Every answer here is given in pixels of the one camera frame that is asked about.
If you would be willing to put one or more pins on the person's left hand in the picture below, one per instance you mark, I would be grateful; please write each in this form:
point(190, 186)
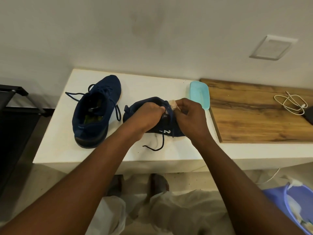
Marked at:
point(144, 119)

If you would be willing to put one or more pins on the person's right hand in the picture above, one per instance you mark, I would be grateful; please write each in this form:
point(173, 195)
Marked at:
point(193, 122)

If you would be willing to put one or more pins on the beige cleaning cloth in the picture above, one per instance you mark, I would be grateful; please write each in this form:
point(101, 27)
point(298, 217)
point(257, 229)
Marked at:
point(172, 104)

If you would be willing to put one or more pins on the black shoe rack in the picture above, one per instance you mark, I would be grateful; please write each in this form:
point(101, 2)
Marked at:
point(12, 134)

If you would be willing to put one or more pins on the person's left forearm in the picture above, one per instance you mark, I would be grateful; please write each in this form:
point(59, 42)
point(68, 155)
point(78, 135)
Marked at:
point(73, 193)

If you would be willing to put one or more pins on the person's right forearm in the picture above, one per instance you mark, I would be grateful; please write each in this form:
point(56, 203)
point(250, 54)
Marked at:
point(239, 188)

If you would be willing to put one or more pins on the person's right foot grey sock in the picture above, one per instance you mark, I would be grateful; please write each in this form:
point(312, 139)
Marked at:
point(159, 184)

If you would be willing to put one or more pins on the person's foot grey sock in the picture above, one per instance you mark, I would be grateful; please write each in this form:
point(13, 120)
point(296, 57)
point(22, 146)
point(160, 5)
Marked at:
point(159, 184)
point(115, 186)

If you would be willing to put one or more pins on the person's left foot grey sock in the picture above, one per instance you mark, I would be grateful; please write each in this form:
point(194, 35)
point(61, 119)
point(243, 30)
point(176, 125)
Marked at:
point(115, 186)

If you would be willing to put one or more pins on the light blue plastic container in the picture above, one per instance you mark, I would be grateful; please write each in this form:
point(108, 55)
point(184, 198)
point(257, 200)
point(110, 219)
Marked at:
point(199, 94)

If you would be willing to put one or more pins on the brown wooden board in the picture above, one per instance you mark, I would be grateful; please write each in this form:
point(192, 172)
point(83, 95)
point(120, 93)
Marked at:
point(256, 119)

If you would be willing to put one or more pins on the white shorts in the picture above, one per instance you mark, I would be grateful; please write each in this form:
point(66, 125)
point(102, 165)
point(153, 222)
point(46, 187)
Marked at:
point(183, 212)

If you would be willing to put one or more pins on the blue plastic bag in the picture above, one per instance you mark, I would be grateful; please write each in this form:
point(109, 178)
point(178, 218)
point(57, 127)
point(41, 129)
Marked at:
point(274, 195)

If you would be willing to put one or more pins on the black device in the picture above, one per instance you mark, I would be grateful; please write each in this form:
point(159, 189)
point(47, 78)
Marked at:
point(309, 118)

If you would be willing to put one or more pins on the white spray bottle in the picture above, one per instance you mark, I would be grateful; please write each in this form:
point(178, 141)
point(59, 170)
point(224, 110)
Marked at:
point(294, 182)

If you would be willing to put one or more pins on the white wall switch plate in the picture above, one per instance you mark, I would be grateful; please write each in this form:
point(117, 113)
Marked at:
point(272, 47)

